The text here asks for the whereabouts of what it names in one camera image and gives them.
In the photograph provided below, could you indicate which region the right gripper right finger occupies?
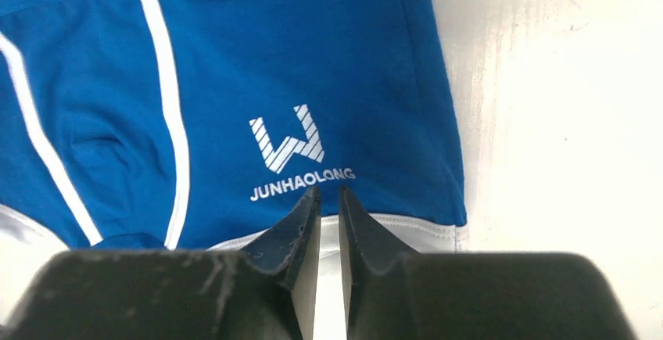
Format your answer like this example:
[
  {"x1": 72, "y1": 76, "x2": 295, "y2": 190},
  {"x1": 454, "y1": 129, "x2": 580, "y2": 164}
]
[{"x1": 339, "y1": 186, "x2": 416, "y2": 339}]

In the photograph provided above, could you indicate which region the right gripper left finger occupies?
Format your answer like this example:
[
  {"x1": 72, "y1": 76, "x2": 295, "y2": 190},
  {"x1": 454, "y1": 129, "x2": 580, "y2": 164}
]
[{"x1": 241, "y1": 187, "x2": 321, "y2": 339}]

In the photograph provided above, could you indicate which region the blue boxer underwear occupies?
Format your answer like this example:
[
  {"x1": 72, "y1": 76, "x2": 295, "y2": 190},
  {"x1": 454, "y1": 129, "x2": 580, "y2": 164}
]
[{"x1": 0, "y1": 0, "x2": 469, "y2": 254}]

